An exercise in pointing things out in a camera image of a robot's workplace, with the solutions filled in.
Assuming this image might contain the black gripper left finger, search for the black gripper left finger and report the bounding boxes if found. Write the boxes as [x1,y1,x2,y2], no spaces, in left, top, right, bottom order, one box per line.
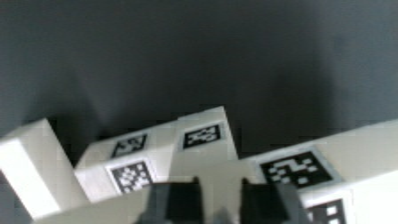
[138,178,204,224]

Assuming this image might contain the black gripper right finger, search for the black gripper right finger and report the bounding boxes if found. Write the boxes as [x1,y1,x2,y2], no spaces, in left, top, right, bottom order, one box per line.
[239,179,311,224]

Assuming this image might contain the white chair back part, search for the white chair back part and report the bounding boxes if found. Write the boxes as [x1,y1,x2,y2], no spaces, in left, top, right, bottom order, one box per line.
[32,119,398,224]

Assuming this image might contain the white chair leg with tag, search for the white chair leg with tag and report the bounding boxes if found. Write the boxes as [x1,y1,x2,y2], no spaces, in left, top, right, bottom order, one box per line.
[74,106,238,202]

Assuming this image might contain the white U-shaped fence frame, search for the white U-shaped fence frame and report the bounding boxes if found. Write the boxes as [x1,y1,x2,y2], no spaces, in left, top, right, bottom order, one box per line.
[0,119,88,220]

